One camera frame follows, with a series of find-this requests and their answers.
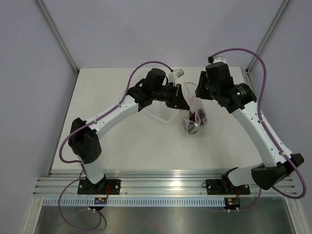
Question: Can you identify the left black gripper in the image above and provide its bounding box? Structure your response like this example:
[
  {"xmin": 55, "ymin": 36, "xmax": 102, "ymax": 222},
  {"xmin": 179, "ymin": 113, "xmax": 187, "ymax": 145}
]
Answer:
[{"xmin": 152, "ymin": 83, "xmax": 190, "ymax": 110}]

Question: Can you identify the clear zip top bag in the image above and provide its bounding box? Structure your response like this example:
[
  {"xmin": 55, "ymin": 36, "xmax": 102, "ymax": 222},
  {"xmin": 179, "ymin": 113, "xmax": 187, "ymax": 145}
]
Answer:
[{"xmin": 179, "ymin": 82, "xmax": 207, "ymax": 135}]

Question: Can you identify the red grape bunch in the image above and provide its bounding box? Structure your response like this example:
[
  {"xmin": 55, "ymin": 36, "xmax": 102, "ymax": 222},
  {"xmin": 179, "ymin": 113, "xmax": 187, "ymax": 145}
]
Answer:
[{"xmin": 185, "ymin": 108, "xmax": 207, "ymax": 135}]

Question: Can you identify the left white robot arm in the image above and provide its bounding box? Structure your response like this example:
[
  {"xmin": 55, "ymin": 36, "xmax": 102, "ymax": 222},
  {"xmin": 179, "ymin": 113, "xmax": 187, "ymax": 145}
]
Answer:
[{"xmin": 68, "ymin": 68, "xmax": 190, "ymax": 194}]

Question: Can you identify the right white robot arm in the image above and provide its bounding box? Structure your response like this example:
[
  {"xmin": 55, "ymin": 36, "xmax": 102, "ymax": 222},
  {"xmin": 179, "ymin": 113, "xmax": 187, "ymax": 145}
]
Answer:
[{"xmin": 195, "ymin": 62, "xmax": 304, "ymax": 193}]

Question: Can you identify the white plastic basket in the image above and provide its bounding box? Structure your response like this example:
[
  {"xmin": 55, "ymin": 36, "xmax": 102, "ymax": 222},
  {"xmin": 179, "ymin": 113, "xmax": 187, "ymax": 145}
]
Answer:
[{"xmin": 142, "ymin": 101, "xmax": 178, "ymax": 124}]

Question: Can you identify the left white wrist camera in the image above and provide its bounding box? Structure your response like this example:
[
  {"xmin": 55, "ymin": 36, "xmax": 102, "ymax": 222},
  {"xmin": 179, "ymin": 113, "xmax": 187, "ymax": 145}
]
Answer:
[{"xmin": 168, "ymin": 69, "xmax": 184, "ymax": 85}]

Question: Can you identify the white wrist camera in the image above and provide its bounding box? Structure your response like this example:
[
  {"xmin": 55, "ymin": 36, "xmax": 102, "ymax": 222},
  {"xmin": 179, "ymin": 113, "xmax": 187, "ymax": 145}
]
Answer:
[
  {"xmin": 168, "ymin": 69, "xmax": 184, "ymax": 85},
  {"xmin": 212, "ymin": 57, "xmax": 227, "ymax": 64}
]

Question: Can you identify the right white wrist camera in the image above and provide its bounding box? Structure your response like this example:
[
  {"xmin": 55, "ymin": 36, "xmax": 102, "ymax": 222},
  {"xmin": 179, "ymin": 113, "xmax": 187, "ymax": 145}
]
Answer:
[{"xmin": 212, "ymin": 57, "xmax": 227, "ymax": 64}]

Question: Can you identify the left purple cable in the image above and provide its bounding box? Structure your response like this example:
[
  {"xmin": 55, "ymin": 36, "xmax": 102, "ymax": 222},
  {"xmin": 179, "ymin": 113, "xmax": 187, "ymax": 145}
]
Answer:
[{"xmin": 58, "ymin": 60, "xmax": 174, "ymax": 231}]

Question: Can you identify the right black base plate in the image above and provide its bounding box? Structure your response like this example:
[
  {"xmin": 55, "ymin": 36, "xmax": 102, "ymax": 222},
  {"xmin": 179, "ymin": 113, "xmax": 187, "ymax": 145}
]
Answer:
[{"xmin": 201, "ymin": 179, "xmax": 251, "ymax": 195}]

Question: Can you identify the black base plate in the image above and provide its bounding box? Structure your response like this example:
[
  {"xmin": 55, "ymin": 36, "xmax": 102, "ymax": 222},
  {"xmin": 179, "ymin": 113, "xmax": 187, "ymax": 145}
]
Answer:
[
  {"xmin": 77, "ymin": 179, "xmax": 121, "ymax": 195},
  {"xmin": 201, "ymin": 179, "xmax": 251, "ymax": 195}
]

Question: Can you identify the right aluminium frame post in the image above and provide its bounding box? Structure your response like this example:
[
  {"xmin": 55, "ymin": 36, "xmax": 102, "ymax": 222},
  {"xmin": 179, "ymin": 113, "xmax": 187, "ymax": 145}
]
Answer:
[{"xmin": 245, "ymin": 0, "xmax": 293, "ymax": 74}]

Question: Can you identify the aluminium frame post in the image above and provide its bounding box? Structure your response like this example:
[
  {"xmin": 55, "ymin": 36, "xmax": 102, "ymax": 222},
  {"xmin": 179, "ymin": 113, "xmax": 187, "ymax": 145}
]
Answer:
[
  {"xmin": 245, "ymin": 0, "xmax": 293, "ymax": 74},
  {"xmin": 34, "ymin": 0, "xmax": 79, "ymax": 77}
]

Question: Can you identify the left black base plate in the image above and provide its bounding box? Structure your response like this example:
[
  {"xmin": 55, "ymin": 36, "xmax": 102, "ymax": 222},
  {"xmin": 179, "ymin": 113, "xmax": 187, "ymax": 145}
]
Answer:
[{"xmin": 77, "ymin": 179, "xmax": 121, "ymax": 195}]

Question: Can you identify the aluminium mounting rail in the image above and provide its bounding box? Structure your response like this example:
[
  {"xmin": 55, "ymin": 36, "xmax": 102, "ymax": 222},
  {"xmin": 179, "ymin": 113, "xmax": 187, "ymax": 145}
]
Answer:
[{"xmin": 33, "ymin": 169, "xmax": 298, "ymax": 197}]

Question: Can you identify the white slotted cable duct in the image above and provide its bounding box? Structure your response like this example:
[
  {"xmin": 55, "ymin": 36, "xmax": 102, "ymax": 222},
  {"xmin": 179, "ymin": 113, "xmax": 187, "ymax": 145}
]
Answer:
[{"xmin": 43, "ymin": 197, "xmax": 225, "ymax": 207}]

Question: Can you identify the left aluminium frame post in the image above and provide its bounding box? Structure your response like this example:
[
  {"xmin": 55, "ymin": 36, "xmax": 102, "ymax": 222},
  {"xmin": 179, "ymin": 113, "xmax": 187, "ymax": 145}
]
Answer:
[{"xmin": 34, "ymin": 0, "xmax": 79, "ymax": 77}]

